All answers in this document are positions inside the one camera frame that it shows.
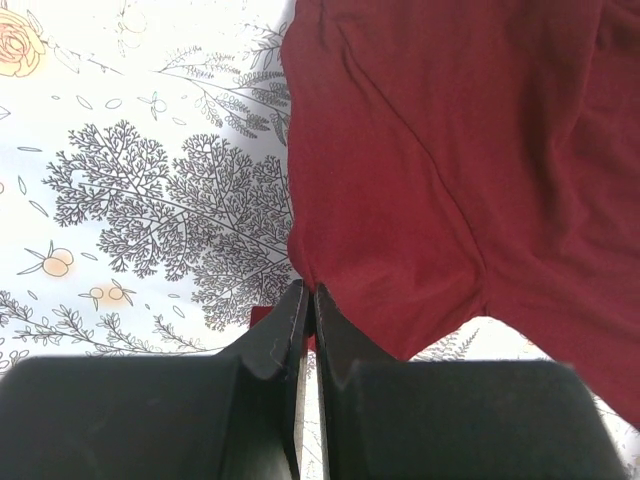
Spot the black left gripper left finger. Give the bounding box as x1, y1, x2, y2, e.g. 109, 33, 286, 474
1, 281, 309, 479

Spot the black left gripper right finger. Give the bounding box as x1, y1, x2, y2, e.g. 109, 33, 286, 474
314, 287, 625, 479

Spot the dark red t-shirt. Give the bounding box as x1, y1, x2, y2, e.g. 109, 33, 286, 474
281, 1, 639, 425

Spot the floral patterned table mat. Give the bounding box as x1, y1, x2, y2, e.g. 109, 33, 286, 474
1, 1, 639, 479

